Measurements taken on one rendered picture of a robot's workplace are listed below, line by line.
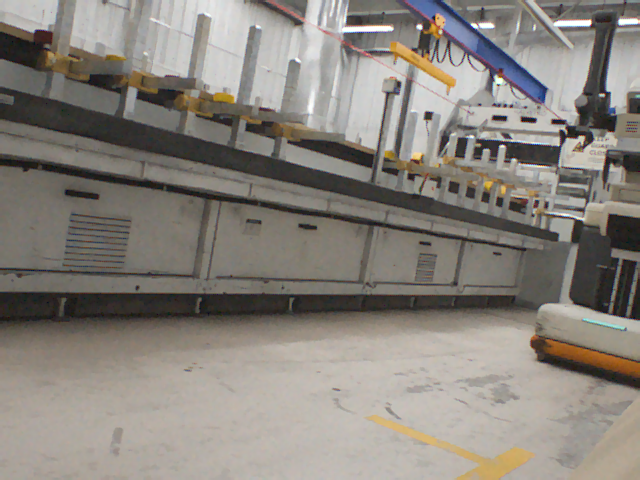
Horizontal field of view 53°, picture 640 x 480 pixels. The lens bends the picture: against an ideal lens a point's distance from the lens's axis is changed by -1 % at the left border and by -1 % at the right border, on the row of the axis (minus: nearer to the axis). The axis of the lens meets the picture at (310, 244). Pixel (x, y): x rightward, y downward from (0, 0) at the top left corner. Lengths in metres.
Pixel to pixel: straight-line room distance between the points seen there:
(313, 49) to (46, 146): 6.04
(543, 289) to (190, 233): 4.10
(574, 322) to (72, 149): 2.29
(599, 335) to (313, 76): 5.31
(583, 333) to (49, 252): 2.30
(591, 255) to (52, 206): 2.55
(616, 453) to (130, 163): 1.97
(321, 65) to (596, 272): 4.97
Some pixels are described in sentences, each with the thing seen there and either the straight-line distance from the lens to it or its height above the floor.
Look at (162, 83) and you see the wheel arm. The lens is 2.08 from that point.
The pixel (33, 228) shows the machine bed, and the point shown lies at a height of 0.31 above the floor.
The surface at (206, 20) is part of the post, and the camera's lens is 2.34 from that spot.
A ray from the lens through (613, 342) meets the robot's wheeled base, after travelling 3.22.
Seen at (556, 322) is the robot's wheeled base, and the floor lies 0.21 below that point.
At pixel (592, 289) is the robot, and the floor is 0.38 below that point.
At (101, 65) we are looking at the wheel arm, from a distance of 1.89.
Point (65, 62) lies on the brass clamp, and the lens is 2.00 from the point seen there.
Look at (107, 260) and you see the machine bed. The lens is 2.45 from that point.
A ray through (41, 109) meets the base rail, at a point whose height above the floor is 0.66.
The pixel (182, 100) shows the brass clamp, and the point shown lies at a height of 0.81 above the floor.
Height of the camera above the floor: 0.52
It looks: 3 degrees down
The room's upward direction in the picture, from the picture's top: 10 degrees clockwise
